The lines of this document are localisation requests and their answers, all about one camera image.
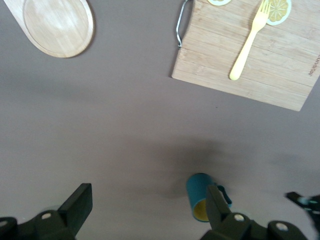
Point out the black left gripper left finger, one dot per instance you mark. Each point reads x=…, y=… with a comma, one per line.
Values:
x=75, y=210

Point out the teal mug with yellow inside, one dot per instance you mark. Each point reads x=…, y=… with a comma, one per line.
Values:
x=197, y=190

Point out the lemon slice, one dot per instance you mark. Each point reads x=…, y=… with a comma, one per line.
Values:
x=220, y=2
x=280, y=12

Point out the wooden mug rack with pegs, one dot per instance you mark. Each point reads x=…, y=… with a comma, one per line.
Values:
x=57, y=25

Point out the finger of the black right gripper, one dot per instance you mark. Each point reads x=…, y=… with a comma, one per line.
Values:
x=310, y=205

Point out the yellow plastic fork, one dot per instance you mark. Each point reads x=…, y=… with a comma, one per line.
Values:
x=243, y=55

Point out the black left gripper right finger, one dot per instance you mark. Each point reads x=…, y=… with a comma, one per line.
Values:
x=217, y=212

